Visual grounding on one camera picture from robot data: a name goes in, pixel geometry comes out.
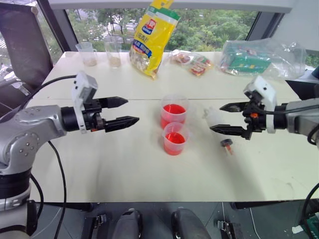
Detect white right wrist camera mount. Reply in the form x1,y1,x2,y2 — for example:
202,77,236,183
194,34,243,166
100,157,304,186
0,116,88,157
243,75,278,134

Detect black-capped red transparent object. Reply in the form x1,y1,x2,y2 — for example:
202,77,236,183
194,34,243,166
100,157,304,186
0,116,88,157
220,138,235,156

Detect clear bag with green boxes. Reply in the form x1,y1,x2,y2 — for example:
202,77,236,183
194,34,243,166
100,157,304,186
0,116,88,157
216,38,308,81

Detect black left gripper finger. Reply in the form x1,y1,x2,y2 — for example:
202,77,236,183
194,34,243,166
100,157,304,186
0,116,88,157
97,96,129,110
104,116,141,133

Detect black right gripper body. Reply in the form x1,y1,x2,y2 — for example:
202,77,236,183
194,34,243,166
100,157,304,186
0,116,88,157
242,93,268,140

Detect clear bag of red snack packets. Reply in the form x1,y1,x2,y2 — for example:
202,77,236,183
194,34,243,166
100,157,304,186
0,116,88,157
168,49,215,78

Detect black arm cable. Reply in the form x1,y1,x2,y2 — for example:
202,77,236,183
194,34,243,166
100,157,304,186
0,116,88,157
0,74,77,123
263,98,319,116

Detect clear measuring cup with handle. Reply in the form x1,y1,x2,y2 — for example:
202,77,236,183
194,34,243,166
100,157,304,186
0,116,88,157
75,41,98,67

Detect tall clear plastic cup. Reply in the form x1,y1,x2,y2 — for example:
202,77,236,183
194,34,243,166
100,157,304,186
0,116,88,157
104,40,123,69

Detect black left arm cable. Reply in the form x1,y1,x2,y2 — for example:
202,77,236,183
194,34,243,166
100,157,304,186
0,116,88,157
0,74,77,123

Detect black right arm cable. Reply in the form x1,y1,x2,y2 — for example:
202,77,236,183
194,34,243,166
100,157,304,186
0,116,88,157
263,98,319,116

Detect black hanging cable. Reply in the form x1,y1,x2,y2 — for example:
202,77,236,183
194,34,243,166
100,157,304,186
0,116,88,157
47,140,68,239
301,182,319,239

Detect black office chair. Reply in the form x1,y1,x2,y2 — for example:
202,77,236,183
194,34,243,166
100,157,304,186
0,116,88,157
0,1,54,112

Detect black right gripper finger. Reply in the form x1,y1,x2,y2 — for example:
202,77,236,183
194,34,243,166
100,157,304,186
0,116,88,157
209,124,248,137
219,102,247,113

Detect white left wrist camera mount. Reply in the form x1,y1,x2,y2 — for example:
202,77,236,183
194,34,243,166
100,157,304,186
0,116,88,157
71,71,98,134

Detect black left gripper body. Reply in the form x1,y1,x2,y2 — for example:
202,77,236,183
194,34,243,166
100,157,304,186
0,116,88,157
83,98,107,133

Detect black table clamp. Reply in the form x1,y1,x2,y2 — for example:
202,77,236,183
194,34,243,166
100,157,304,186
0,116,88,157
215,219,236,239
91,213,108,230

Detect yellow snack bag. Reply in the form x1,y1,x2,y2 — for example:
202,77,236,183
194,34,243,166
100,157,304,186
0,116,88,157
129,0,181,81

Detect dark rounded shape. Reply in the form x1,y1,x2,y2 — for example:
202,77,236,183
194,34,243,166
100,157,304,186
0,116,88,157
113,208,145,239

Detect red liquid cup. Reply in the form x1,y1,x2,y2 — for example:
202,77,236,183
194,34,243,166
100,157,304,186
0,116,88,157
162,121,191,156
160,95,189,130

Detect thin white cable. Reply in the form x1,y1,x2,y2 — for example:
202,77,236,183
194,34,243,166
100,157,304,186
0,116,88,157
248,207,263,239

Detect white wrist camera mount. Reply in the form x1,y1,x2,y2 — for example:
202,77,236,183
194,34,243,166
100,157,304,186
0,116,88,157
71,71,98,134
243,75,278,134

